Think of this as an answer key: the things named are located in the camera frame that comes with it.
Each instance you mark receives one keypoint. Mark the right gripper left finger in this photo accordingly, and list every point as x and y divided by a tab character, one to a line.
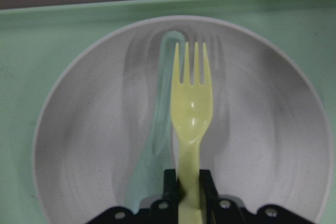
171	191

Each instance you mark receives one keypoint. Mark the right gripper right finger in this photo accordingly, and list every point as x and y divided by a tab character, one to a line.
208	191

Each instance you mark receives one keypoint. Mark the white round plate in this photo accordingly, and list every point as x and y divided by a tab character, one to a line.
269	140

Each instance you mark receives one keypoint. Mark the yellow plastic fork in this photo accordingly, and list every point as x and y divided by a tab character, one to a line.
191	112

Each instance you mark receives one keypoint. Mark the teal plastic spoon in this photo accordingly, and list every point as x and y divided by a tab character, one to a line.
155	129

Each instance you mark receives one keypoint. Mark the light green plastic tray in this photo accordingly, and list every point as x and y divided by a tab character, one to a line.
38	43

